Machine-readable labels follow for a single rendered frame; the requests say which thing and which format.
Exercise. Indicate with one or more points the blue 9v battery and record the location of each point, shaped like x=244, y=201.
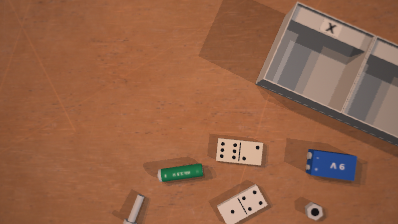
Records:
x=331, y=164

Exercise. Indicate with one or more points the grey rack of labelled bins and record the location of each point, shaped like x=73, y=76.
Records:
x=332, y=77

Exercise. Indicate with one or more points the grey hex nut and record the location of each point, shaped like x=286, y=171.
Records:
x=313, y=211

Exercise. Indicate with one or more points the white domino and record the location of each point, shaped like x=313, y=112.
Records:
x=242, y=205

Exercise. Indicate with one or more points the tan domino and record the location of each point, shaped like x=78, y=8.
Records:
x=239, y=151

